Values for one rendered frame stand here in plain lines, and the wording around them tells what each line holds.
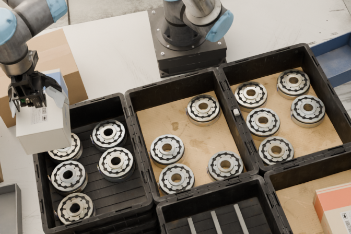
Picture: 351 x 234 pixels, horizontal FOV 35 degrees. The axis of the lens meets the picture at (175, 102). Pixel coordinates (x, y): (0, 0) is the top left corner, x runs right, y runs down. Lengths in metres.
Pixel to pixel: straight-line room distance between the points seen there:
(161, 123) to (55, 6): 0.62
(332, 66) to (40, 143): 1.09
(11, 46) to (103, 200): 0.59
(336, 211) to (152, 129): 0.60
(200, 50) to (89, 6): 1.53
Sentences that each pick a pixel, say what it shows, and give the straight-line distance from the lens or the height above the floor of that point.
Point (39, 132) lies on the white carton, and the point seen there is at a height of 1.13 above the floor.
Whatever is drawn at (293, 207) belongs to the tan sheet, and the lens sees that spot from 1.62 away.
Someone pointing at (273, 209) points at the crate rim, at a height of 0.93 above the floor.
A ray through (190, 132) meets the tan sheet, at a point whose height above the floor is 0.83.
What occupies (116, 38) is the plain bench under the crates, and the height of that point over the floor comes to 0.70.
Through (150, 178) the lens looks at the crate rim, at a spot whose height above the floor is 0.92.
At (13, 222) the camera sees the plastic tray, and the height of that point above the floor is 0.70.
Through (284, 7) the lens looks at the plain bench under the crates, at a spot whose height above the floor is 0.70.
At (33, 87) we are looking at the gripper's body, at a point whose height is 1.25.
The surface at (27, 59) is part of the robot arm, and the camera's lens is 1.33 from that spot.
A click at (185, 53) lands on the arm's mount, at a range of 1.98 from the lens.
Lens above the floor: 2.28
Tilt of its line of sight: 53 degrees down
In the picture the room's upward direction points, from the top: 9 degrees counter-clockwise
